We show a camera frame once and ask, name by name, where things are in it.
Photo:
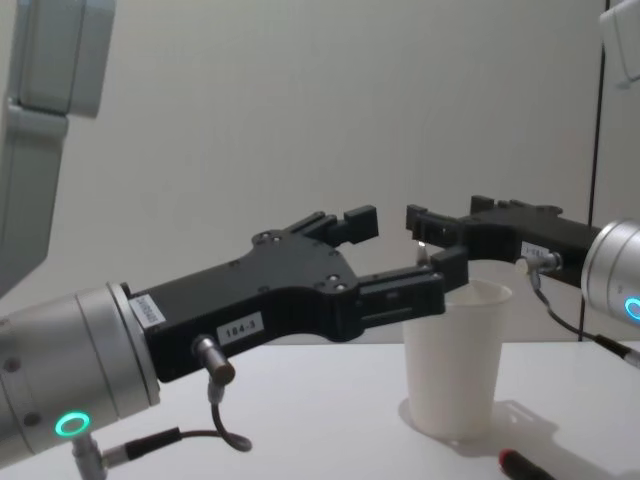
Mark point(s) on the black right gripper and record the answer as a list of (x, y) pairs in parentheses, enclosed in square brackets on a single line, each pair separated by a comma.
[(530, 232)]

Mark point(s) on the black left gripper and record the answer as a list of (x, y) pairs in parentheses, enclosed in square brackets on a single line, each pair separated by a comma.
[(280, 290)]

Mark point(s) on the white paper cup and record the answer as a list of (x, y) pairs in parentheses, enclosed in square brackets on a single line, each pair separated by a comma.
[(455, 365)]

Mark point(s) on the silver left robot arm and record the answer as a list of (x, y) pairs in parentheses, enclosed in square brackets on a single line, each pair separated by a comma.
[(60, 350)]

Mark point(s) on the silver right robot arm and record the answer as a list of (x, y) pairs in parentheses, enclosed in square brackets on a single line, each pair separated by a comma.
[(612, 280)]

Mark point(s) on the white table cloth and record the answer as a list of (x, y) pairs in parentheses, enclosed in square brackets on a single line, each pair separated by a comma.
[(310, 415)]

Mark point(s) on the red and black marker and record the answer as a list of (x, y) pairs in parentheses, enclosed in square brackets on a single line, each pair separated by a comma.
[(550, 465)]

